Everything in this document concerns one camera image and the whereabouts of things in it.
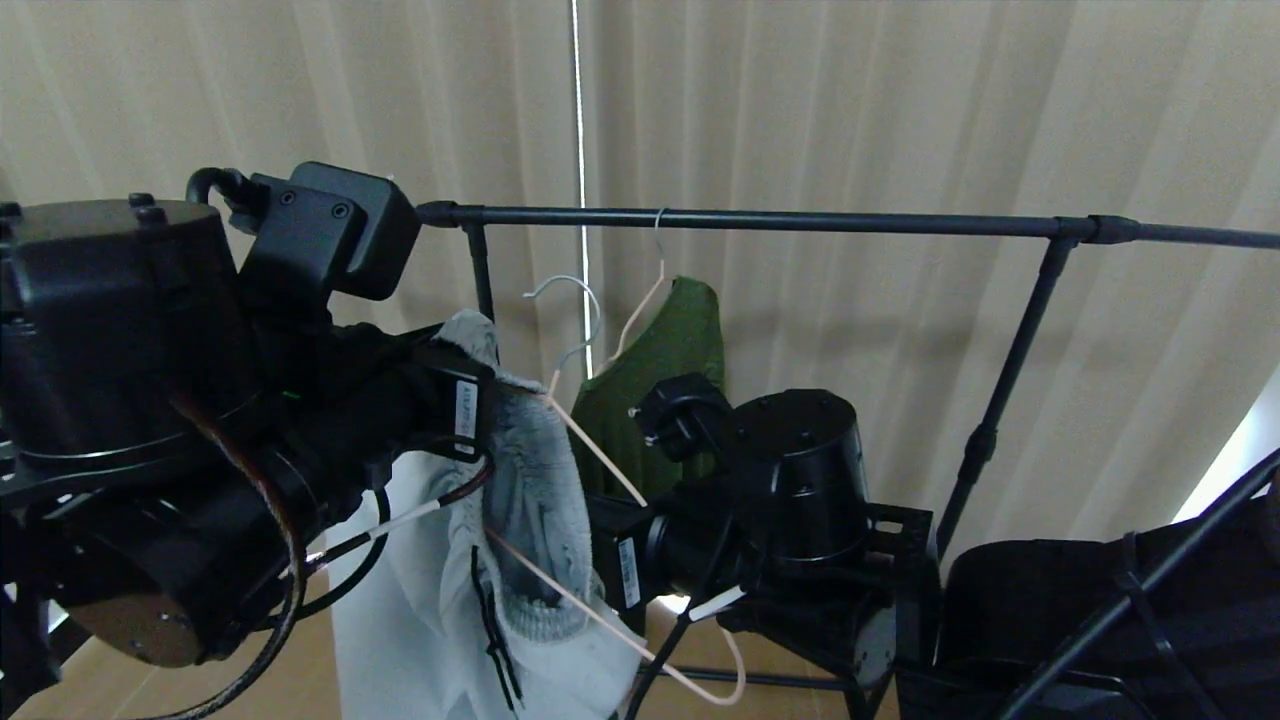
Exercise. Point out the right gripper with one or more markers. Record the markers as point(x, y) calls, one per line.
point(660, 545)

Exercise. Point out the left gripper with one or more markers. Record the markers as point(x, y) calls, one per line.
point(390, 400)

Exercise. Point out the pink clothes hanger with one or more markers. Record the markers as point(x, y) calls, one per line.
point(590, 605)
point(640, 310)

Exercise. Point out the green printed shirt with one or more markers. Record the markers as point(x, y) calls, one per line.
point(660, 380)

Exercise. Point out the pale grey garment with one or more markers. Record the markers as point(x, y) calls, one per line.
point(420, 620)

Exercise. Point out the black clothes rack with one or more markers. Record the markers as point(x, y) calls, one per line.
point(850, 222)

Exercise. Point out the beige curtain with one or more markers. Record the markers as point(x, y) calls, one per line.
point(900, 100)

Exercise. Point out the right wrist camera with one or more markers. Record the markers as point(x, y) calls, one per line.
point(680, 415)

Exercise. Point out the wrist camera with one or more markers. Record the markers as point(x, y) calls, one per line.
point(680, 415)
point(320, 230)

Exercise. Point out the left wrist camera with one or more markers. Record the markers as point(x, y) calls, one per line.
point(320, 230)

